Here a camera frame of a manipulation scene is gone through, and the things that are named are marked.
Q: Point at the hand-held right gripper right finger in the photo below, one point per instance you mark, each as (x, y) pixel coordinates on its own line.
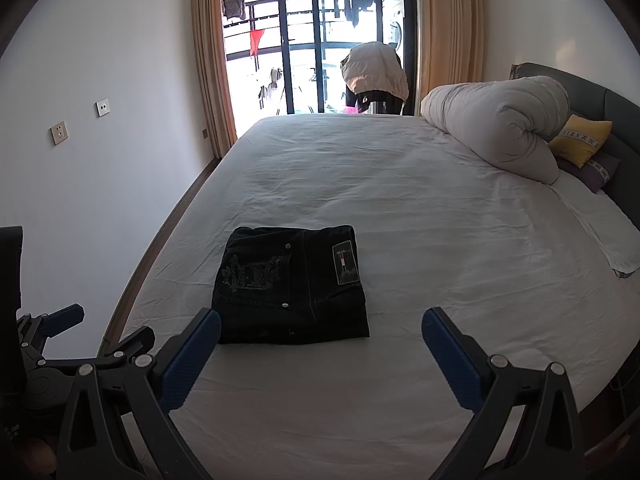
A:
(450, 360)

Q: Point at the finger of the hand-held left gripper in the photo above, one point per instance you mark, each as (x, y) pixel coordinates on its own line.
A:
(62, 317)
(130, 342)

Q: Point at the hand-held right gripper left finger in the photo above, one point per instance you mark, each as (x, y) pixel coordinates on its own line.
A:
(192, 360)

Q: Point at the black pants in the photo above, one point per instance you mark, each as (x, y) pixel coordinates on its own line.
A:
(290, 290)

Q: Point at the bed with white sheet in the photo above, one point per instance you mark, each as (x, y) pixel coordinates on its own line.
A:
(400, 200)

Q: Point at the white folded cloth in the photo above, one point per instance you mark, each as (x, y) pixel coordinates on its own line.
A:
(600, 230)

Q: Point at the purple pillow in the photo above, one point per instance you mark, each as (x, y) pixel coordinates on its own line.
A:
(597, 170)

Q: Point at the rolled white duvet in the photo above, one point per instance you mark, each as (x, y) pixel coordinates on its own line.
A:
(495, 115)

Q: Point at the yellow pillow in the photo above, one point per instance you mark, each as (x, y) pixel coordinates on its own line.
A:
(580, 140)

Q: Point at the small hanging garment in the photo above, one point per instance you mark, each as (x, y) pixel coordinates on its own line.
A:
(273, 79)

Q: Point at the beige curtain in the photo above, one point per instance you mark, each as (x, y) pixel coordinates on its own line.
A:
(450, 20)
(210, 60)

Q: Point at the beige padded jacket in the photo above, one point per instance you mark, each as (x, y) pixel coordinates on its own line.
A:
(375, 70)

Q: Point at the grey upholstered headboard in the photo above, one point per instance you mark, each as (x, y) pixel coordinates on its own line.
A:
(622, 110)

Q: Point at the hanging red garment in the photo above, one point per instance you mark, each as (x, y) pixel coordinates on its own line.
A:
(256, 40)

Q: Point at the white washing machine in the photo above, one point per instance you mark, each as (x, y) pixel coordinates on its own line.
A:
(395, 30)

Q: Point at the black framed sliding glass door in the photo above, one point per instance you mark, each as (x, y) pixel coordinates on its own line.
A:
(287, 35)

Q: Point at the black balcony railing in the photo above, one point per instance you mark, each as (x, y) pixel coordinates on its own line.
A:
(270, 16)

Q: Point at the white wall socket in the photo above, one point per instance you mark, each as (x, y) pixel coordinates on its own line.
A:
(102, 108)
(59, 132)

